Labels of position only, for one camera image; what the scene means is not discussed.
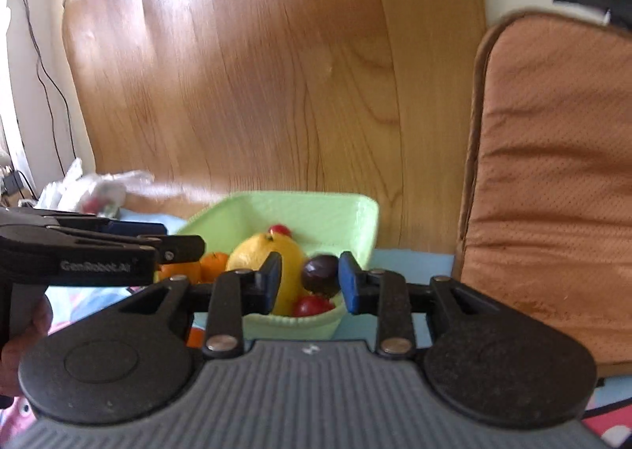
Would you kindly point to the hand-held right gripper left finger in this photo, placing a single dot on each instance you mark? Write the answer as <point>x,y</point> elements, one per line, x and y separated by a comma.
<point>270,283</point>

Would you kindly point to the dark small box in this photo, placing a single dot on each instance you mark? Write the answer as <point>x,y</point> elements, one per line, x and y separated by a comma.
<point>12,182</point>

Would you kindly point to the cartoon printed blanket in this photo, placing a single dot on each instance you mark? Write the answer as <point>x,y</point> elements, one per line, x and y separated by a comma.
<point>410,261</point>

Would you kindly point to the orange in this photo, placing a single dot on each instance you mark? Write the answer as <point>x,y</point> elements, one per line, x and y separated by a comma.
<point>215,265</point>
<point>195,338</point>
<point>180,271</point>

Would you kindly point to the light green plastic basin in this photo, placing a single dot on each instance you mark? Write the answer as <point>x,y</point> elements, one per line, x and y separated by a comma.
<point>306,212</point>

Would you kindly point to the red tomato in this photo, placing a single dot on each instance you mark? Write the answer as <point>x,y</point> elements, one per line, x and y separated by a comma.
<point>280,231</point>
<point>312,306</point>

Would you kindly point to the dark purple plum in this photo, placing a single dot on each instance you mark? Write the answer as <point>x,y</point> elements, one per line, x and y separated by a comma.
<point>318,276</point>

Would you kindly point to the person's left hand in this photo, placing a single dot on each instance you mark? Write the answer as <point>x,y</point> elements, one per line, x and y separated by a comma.
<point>24,350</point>

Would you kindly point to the wooden board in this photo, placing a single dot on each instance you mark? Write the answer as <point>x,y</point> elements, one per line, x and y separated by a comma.
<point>256,83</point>

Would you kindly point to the clear plastic bag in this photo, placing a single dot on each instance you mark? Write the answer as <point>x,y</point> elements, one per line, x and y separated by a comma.
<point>98,187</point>

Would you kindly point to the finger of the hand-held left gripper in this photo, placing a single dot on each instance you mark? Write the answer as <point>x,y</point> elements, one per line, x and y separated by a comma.
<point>182,247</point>
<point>138,229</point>

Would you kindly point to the brown seat cushion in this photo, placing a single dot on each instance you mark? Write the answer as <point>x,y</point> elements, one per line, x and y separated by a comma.
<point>548,182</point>

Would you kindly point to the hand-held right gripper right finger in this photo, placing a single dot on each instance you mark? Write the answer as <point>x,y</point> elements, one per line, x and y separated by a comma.
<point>348,288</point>

